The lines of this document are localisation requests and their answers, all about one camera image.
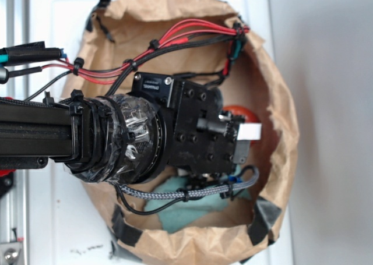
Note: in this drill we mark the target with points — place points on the red round object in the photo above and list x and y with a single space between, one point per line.
243 113

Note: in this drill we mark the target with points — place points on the teal cloth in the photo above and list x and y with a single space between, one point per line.
210 211

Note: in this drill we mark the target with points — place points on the brown paper bag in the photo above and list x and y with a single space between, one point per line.
122 29

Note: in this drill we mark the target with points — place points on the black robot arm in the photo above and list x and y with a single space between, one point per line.
129 138

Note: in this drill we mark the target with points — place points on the aluminium frame rail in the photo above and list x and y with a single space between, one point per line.
14 213

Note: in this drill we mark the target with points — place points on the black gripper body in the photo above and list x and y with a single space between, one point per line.
195 133

